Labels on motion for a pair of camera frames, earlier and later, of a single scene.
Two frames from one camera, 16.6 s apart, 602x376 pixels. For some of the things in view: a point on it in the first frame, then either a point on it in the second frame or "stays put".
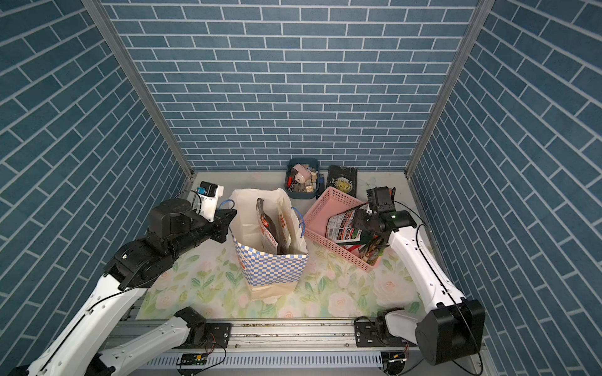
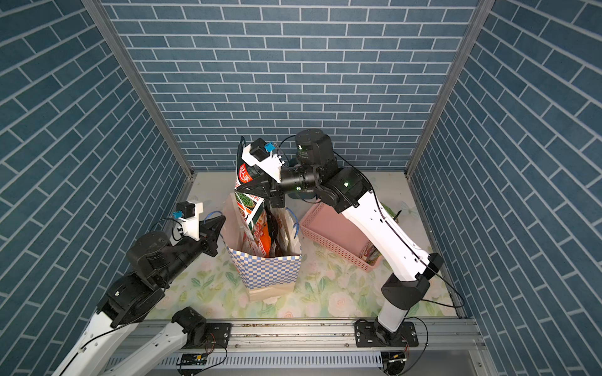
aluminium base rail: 301,347 stays put
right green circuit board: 393,362 stays put
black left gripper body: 215,229 to 205,237
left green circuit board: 192,359 stays put
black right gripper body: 364,220 to 277,194
